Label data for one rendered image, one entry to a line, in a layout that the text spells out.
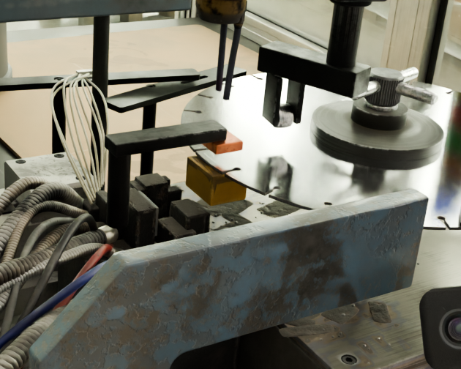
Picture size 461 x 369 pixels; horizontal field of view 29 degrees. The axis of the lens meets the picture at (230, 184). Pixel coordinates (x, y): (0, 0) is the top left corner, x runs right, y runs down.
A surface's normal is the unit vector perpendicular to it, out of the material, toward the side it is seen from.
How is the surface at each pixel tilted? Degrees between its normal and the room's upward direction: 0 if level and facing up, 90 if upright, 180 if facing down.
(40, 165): 0
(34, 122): 0
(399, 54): 90
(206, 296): 90
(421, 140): 5
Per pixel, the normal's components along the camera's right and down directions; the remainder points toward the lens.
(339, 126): 0.00, -0.88
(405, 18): -0.85, 0.16
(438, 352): -0.29, -0.11
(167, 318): 0.52, 0.40
